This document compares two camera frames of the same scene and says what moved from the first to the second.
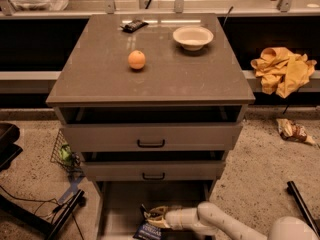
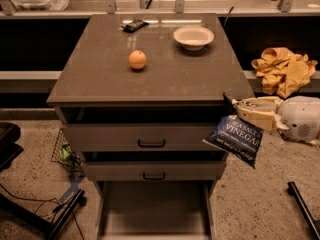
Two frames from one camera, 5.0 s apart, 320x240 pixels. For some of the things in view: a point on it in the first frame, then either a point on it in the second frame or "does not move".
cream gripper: [173, 218] → [297, 116]
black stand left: [9, 149] does not move
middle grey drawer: [191, 170] does not move
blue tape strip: [74, 184] does not move
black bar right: [304, 208] does not move
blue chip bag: [146, 231] → [234, 135]
